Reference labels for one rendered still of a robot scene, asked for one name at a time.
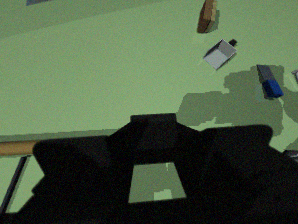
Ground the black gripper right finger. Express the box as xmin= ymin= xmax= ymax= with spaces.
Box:
xmin=174 ymin=122 xmax=273 ymax=197

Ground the blue-handled knife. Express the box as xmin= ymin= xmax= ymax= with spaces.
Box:
xmin=257 ymin=64 xmax=284 ymax=98

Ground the black l-shaped bar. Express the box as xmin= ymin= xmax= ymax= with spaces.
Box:
xmin=0 ymin=157 xmax=27 ymax=214

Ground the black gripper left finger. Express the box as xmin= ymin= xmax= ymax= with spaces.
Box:
xmin=32 ymin=122 xmax=134 ymax=205

